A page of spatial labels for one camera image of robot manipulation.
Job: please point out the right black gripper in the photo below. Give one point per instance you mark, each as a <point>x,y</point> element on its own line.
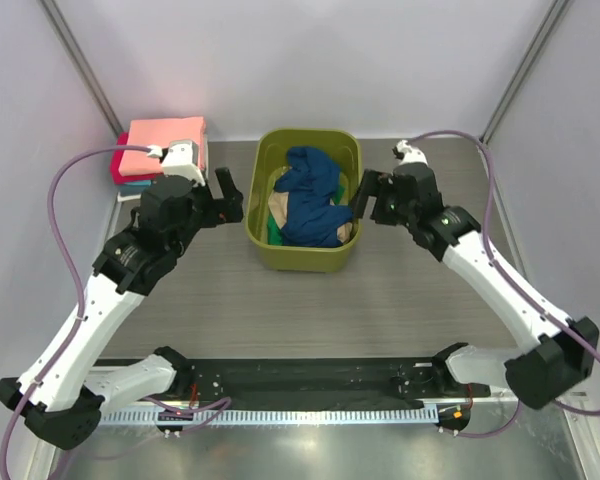
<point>380,198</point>

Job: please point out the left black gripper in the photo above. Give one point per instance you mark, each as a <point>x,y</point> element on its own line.
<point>218,207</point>

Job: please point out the blue mickey t shirt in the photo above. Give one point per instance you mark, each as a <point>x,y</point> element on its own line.
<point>306,201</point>

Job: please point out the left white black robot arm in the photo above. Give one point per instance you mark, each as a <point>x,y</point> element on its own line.
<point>58,403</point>

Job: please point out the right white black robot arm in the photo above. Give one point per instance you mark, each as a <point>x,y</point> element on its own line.
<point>553,352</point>

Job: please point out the beige t shirt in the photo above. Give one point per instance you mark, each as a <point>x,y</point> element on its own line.
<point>280,210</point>

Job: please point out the green t shirt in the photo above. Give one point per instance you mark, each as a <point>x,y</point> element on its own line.
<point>274,232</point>

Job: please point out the folded teal t shirt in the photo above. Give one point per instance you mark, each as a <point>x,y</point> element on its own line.
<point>133,188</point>

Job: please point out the folded magenta t shirt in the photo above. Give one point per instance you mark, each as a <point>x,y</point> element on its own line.
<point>114,166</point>

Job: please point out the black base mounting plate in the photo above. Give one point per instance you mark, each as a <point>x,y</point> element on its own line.
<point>311,378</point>

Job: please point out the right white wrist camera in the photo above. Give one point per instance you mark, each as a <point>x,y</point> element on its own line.
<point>406,153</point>

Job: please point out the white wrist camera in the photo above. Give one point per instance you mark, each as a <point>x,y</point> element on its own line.
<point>180,158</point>
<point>406,153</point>

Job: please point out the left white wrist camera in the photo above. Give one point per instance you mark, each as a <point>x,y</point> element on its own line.
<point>180,158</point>

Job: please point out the white slotted cable duct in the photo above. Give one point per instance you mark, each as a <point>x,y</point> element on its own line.
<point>154,416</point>

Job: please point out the left aluminium frame post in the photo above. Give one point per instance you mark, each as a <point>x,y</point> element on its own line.
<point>82,66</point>

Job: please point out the aluminium frame post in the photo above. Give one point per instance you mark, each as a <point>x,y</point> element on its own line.
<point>547,27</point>
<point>82,66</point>

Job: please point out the right aluminium frame post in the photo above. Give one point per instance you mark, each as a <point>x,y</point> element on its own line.
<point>547,27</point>

